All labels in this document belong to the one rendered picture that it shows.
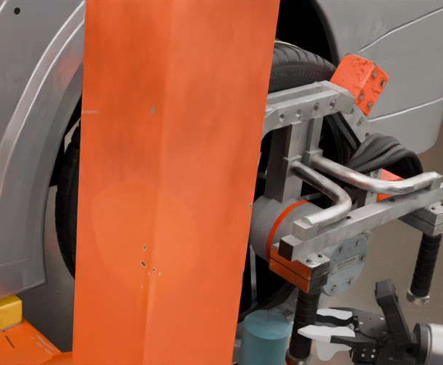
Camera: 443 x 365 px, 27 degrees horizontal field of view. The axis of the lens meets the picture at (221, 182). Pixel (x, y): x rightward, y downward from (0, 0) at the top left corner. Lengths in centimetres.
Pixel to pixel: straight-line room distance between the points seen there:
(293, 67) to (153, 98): 75
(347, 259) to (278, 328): 18
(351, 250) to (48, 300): 154
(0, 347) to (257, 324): 46
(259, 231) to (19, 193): 45
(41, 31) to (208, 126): 56
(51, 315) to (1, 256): 133
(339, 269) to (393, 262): 180
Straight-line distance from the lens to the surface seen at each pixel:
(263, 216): 170
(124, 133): 105
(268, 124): 157
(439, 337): 155
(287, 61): 169
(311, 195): 194
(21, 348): 167
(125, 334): 116
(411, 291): 180
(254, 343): 166
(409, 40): 223
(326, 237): 150
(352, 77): 176
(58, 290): 306
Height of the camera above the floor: 168
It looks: 26 degrees down
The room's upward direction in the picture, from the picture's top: 7 degrees clockwise
